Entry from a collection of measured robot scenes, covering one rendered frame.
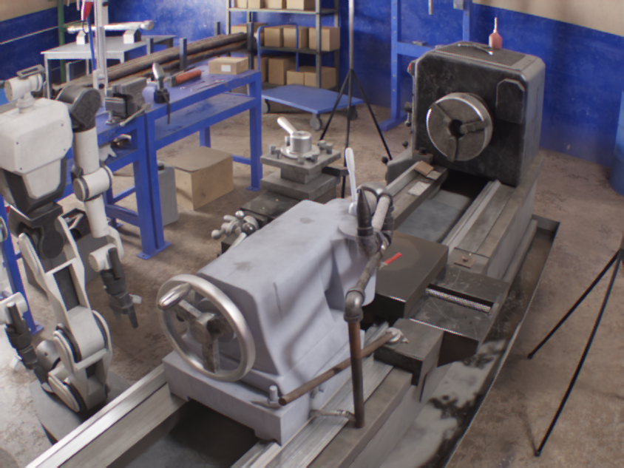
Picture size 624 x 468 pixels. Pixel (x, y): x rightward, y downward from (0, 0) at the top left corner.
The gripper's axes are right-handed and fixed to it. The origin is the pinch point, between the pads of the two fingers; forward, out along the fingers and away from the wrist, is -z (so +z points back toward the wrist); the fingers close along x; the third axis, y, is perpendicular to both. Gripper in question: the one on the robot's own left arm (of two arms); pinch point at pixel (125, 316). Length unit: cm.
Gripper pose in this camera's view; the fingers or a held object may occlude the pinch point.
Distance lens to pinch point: 208.7
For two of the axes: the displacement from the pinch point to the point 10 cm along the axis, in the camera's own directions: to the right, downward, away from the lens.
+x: 7.7, 1.1, -6.3
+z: -1.6, -9.2, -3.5
